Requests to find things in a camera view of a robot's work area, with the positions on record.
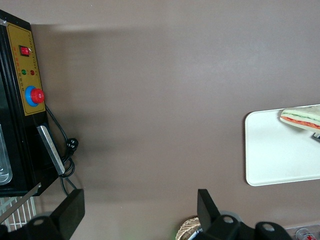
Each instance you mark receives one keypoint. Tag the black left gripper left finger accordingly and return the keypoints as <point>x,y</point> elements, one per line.
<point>70,212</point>

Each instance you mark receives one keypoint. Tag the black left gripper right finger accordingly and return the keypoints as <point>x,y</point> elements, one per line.
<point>207,212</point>

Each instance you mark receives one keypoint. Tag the beige plastic tray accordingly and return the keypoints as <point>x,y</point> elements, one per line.
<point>275,155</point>

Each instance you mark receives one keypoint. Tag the light wicker basket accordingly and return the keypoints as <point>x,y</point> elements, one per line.
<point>186,227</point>

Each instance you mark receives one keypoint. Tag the shiny metal container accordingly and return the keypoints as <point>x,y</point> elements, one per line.
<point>5,165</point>

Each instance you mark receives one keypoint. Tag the red cola bottle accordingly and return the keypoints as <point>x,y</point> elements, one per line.
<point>303,235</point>

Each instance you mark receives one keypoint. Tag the wrapped triangle sandwich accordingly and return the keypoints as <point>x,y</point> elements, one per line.
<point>302,117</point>

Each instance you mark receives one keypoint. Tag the black sealing machine yellow panel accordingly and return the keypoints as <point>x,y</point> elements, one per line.
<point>22,75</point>

